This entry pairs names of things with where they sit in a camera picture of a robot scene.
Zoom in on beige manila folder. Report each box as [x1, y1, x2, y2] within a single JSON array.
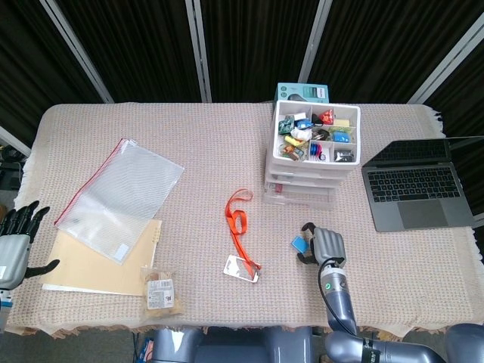
[[41, 219, 163, 296]]

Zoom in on dark pleated curtain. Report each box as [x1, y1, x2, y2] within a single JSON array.
[[0, 0, 484, 152]]

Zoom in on clear drawer with red item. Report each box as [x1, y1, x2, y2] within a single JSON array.
[[262, 183, 337, 211]]

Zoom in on clear plastic badge holder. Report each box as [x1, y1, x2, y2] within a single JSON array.
[[224, 254, 262, 283]]

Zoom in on clear snack packet with label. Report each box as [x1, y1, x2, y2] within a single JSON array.
[[140, 265, 185, 317]]

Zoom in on orange red small item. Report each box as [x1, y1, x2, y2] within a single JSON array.
[[312, 109, 334, 126]]

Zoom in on white partition frame post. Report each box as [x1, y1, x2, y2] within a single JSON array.
[[39, 0, 114, 104], [408, 11, 484, 105], [298, 0, 334, 90], [185, 0, 213, 103]]

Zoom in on clear mesh zipper pouch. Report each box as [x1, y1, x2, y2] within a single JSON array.
[[53, 138, 185, 265]]

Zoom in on brown small item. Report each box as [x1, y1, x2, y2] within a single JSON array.
[[281, 145, 306, 160]]

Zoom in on orange lanyard strap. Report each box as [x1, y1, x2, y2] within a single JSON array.
[[225, 188, 262, 271]]

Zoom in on grey robot torso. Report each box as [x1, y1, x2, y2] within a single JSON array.
[[150, 323, 484, 363]]

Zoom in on grey laptop computer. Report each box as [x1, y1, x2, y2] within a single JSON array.
[[361, 135, 484, 232]]

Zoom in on white plastic drawer organizer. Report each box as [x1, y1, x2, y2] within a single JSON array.
[[263, 100, 362, 207]]

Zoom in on black grey left robot hand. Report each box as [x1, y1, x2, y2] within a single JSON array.
[[0, 200, 61, 290]]

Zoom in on black grey right robot hand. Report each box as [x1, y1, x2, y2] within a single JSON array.
[[296, 222, 347, 268]]

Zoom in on beige woven tablecloth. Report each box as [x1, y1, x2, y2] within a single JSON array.
[[13, 101, 484, 334]]

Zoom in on teal product box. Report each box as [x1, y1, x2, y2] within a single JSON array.
[[277, 82, 329, 104]]

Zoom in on blue white magnetic eraser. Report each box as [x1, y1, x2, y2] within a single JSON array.
[[290, 234, 312, 253]]

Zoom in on blue plastic clips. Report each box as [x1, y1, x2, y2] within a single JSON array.
[[309, 141, 330, 162]]

